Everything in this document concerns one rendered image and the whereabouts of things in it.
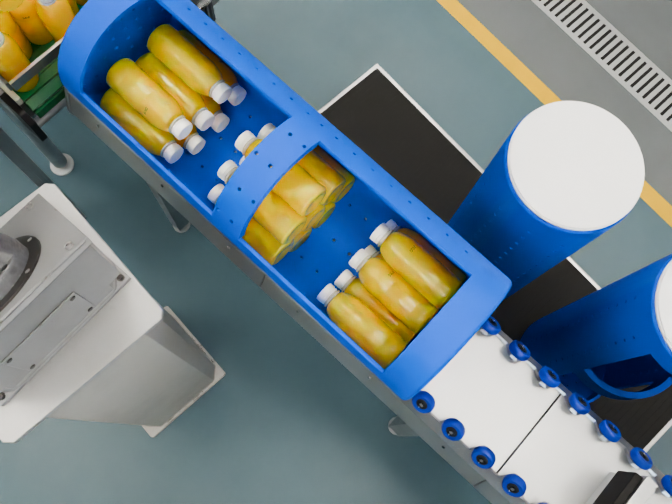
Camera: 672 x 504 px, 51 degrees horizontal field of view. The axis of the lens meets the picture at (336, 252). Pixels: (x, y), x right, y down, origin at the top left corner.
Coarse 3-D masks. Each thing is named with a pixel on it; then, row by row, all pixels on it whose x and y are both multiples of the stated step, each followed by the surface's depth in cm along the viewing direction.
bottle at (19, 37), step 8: (0, 16) 141; (8, 16) 143; (0, 24) 142; (8, 24) 144; (16, 24) 148; (8, 32) 145; (16, 32) 147; (16, 40) 148; (24, 40) 151; (24, 48) 152
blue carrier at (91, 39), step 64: (128, 0) 123; (64, 64) 127; (256, 64) 127; (256, 128) 145; (320, 128) 122; (192, 192) 137; (256, 192) 117; (384, 192) 119; (256, 256) 124; (320, 256) 141; (448, 256) 116; (320, 320) 123; (448, 320) 112
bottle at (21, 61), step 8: (8, 40) 140; (0, 48) 139; (8, 48) 140; (16, 48) 142; (0, 56) 140; (8, 56) 141; (16, 56) 143; (24, 56) 146; (0, 64) 142; (8, 64) 142; (16, 64) 144; (24, 64) 146; (0, 72) 145; (8, 72) 145; (16, 72) 146; (8, 80) 148; (32, 80) 152; (24, 88) 152; (32, 88) 153
